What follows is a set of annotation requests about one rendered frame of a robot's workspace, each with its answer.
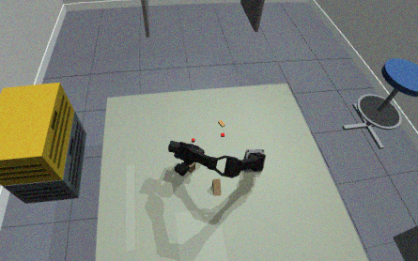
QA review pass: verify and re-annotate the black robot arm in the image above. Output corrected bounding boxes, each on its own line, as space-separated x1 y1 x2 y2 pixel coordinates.
168 141 266 178

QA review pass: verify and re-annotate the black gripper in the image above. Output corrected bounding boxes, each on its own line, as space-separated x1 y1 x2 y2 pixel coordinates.
174 147 205 177

